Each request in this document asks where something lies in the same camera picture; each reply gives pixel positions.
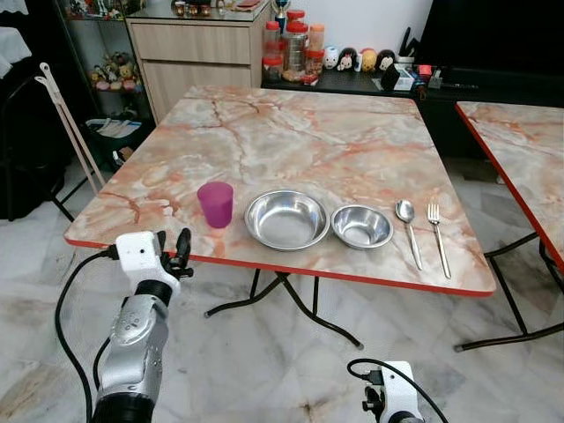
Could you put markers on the stack of magazines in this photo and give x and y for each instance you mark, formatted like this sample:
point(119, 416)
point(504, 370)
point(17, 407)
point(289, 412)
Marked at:
point(116, 128)

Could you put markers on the tall clear jar red lid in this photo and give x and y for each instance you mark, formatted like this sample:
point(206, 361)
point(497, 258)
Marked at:
point(296, 48)

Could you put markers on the black display shelf with toys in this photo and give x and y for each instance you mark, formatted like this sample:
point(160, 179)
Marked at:
point(110, 75)

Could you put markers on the small white box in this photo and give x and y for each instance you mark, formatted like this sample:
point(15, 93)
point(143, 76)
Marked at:
point(404, 81)

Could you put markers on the marble folding table with tableware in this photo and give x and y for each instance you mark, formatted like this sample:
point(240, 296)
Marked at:
point(291, 141)

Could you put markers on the purple plastic cup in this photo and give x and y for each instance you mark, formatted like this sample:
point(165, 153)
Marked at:
point(215, 204)

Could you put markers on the black and white figurine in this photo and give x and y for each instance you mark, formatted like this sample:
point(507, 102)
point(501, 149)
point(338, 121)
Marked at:
point(347, 59)

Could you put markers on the light wooden drawer cabinet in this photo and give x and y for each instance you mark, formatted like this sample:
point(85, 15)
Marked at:
point(194, 44)

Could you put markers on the trophy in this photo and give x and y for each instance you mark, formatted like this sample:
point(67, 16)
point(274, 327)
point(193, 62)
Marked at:
point(280, 11)

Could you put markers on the white cloth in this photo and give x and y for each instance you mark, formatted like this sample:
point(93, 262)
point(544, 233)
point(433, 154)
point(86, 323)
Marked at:
point(11, 48)

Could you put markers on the orange jar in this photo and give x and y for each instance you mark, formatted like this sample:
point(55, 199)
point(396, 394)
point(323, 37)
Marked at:
point(315, 37)

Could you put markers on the black chair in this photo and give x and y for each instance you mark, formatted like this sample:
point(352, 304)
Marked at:
point(26, 150)

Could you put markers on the beige folding frame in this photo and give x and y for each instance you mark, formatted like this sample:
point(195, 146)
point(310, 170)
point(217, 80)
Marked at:
point(46, 77)

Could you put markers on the steel spoon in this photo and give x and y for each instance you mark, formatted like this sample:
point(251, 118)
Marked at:
point(404, 211)

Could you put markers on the small jar red lid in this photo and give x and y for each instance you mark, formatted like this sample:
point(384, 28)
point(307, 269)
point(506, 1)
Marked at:
point(272, 69)
point(314, 62)
point(295, 15)

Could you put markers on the steel fork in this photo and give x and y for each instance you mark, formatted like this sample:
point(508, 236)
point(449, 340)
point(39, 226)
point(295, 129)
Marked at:
point(434, 214)

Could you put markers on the black television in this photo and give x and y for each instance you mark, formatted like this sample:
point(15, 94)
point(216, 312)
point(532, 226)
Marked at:
point(493, 31)

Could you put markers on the medium jar red lid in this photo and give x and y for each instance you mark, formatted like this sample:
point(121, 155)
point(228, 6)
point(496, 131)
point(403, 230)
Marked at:
point(272, 40)

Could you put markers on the large steel bowl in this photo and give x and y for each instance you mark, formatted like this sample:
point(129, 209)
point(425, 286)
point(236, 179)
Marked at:
point(286, 220)

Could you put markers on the empty marble folding table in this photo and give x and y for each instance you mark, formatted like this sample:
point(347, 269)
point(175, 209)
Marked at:
point(529, 150)

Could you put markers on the yellow figurine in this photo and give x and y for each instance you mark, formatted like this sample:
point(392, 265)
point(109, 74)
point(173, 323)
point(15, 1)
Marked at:
point(368, 59)

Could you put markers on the small red box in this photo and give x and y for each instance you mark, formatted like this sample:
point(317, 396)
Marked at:
point(425, 70)

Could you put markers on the small steel bowl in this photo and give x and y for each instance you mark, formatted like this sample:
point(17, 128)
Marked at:
point(361, 227)

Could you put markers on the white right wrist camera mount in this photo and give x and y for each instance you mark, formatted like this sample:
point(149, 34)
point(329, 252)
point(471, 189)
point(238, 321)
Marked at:
point(399, 388)

